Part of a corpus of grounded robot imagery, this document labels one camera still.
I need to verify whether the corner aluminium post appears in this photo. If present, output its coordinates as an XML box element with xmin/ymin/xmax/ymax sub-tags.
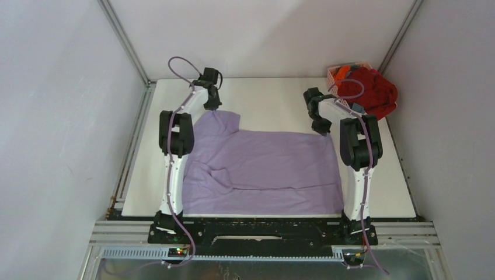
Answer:
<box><xmin>378</xmin><ymin>0</ymin><xmax>425</xmax><ymax>74</ymax></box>
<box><xmin>97</xmin><ymin>0</ymin><xmax>152</xmax><ymax>87</ymax></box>

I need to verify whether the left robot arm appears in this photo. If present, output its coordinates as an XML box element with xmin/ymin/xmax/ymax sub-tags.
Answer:
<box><xmin>153</xmin><ymin>78</ymin><xmax>222</xmax><ymax>243</ymax></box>

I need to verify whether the lavender t shirt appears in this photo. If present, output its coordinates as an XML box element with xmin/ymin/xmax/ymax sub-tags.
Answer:
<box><xmin>182</xmin><ymin>111</ymin><xmax>344</xmax><ymax>216</ymax></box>

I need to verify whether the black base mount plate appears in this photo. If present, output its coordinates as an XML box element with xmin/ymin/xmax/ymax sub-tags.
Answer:
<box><xmin>147</xmin><ymin>218</ymin><xmax>378</xmax><ymax>258</ymax></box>

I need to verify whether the red t shirt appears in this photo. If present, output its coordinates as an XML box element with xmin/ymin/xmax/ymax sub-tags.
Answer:
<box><xmin>346</xmin><ymin>67</ymin><xmax>398</xmax><ymax>120</ymax></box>

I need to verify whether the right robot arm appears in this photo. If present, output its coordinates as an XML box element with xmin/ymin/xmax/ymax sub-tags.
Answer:
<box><xmin>303</xmin><ymin>87</ymin><xmax>383</xmax><ymax>244</ymax></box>

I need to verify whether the left corner aluminium post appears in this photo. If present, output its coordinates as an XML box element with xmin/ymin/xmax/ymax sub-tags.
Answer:
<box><xmin>97</xmin><ymin>0</ymin><xmax>152</xmax><ymax>87</ymax></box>

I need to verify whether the aluminium frame rail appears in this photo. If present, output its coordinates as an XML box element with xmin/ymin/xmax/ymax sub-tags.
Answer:
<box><xmin>78</xmin><ymin>220</ymin><xmax>452</xmax><ymax>279</ymax></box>

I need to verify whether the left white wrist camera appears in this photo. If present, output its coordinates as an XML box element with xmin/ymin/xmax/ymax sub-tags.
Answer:
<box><xmin>202</xmin><ymin>67</ymin><xmax>224</xmax><ymax>89</ymax></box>

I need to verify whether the grey blue garment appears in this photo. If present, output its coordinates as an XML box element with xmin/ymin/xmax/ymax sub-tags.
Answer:
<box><xmin>351</xmin><ymin>103</ymin><xmax>366</xmax><ymax>114</ymax></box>

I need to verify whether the pink laundry basket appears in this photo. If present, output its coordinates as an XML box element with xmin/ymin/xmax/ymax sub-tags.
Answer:
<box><xmin>327</xmin><ymin>62</ymin><xmax>382</xmax><ymax>108</ymax></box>

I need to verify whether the orange t shirt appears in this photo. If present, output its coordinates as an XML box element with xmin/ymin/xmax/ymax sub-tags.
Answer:
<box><xmin>333</xmin><ymin>65</ymin><xmax>351</xmax><ymax>87</ymax></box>

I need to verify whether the right corner aluminium post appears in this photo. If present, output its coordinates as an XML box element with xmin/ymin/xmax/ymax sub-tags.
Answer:
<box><xmin>378</xmin><ymin>0</ymin><xmax>425</xmax><ymax>74</ymax></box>

